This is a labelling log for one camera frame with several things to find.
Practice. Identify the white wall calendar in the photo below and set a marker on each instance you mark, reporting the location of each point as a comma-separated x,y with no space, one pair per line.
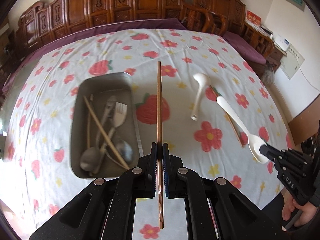
292,62

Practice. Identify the purple seat cushion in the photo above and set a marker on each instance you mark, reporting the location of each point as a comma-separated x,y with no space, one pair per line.
243,48

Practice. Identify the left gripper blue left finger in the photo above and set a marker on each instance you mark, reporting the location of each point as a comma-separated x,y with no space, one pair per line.
145,182

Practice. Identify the red card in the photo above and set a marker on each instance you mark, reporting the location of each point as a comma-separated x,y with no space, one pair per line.
252,18

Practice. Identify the wooden side table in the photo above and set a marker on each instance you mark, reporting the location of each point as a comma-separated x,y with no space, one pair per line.
274,59

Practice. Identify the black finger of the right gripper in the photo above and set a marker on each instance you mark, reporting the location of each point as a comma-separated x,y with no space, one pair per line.
270,152

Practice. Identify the carved wooden bench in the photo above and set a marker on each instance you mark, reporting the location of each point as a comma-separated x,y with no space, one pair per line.
43,23

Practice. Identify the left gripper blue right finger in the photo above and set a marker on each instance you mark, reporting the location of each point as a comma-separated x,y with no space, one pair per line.
175,183

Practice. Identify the floral strawberry tablecloth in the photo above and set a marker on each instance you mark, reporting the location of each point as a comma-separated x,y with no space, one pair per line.
36,175

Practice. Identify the brown wooden chopstick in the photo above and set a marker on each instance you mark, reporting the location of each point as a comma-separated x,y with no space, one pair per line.
159,147
229,119

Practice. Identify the grey metal tray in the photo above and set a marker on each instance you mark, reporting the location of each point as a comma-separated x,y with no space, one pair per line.
97,90

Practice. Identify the carved wooden armchair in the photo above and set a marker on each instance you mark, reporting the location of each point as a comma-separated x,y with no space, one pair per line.
235,11

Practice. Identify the metal fork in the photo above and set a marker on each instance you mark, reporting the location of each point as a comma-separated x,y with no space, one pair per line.
117,119

